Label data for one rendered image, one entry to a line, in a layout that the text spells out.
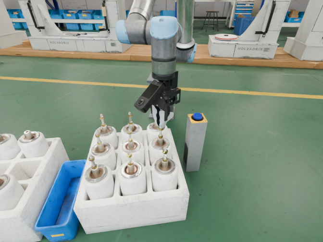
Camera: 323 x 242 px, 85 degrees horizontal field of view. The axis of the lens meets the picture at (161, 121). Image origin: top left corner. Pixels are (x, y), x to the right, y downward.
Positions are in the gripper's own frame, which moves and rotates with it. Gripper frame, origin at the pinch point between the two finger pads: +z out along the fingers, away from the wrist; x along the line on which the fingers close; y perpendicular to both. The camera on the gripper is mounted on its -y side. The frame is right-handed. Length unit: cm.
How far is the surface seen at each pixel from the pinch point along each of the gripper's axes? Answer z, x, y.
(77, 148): 35, 52, -19
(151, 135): 11.5, 8.5, 2.9
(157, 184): 14.4, -10.9, -11.0
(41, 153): 16, 37, -36
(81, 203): 16.7, 2.4, -33.3
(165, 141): 9.4, -0.7, 2.9
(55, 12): -4, 611, 159
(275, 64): 31, 24, 229
